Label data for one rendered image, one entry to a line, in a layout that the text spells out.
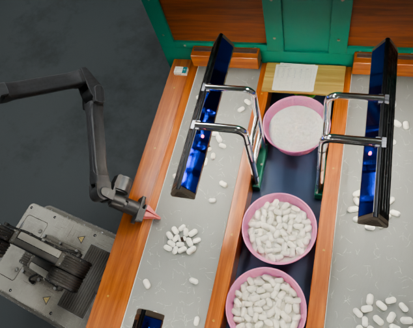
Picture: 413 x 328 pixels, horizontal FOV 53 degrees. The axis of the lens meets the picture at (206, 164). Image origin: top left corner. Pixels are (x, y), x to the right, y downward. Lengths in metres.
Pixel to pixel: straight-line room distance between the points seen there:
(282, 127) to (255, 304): 0.70
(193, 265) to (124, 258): 0.26
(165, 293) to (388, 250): 0.79
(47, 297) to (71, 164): 1.09
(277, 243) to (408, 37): 0.90
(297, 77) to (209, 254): 0.82
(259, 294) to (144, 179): 0.64
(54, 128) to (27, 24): 1.18
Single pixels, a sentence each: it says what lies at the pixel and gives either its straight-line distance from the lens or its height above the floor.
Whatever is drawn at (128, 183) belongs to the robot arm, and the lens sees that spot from 1.60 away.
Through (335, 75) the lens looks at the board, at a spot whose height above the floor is 0.78.
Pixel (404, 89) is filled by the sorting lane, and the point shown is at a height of 0.74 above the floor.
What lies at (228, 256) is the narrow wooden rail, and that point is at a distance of 1.52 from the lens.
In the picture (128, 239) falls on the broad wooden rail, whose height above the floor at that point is 0.76.
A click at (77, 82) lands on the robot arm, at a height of 1.12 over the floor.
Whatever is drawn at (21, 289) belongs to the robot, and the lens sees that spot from 2.16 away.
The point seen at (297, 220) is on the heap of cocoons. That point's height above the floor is 0.74.
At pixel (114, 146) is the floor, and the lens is 2.82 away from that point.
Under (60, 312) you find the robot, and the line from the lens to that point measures 2.03.
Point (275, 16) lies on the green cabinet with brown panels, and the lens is 1.70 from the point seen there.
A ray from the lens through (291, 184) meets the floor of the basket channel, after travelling 1.68.
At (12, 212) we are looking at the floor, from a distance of 2.98.
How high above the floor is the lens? 2.22
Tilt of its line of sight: 61 degrees down
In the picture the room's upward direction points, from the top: 25 degrees counter-clockwise
